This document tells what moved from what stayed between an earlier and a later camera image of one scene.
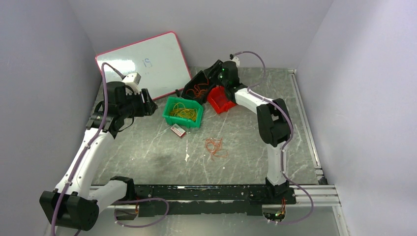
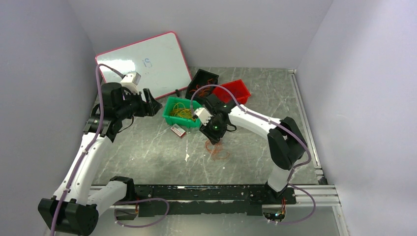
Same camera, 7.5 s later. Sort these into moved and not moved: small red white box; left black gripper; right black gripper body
Moved: right black gripper body
Not moved: small red white box; left black gripper
